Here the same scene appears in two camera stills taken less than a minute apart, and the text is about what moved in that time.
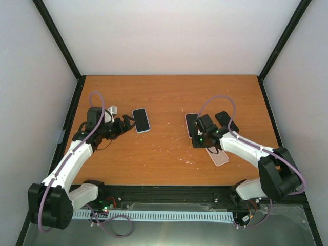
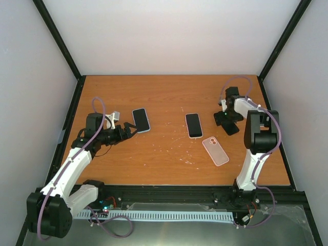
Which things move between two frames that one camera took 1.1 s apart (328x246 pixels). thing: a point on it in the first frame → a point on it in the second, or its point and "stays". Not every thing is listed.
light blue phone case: x=142 y=123 stays
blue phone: x=141 y=123 stays
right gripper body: x=201 y=143 → x=229 y=115
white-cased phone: x=190 y=119 stays
